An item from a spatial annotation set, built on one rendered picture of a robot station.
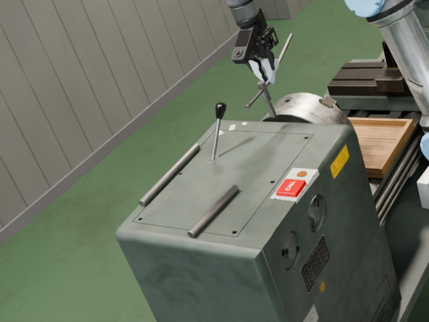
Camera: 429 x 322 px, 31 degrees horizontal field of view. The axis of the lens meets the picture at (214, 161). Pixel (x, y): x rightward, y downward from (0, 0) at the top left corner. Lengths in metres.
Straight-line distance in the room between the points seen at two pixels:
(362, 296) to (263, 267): 0.58
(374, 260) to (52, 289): 2.28
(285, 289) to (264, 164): 0.37
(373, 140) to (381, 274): 0.55
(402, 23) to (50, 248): 3.20
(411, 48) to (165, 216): 0.78
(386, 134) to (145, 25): 2.96
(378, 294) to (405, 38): 0.97
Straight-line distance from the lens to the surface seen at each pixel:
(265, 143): 2.22
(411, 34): 1.79
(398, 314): 2.61
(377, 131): 2.84
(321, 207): 2.10
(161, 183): 2.19
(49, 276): 4.39
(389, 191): 2.76
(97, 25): 5.18
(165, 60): 5.60
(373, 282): 2.43
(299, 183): 1.99
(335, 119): 2.40
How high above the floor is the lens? 2.37
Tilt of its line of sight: 30 degrees down
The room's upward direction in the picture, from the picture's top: 21 degrees counter-clockwise
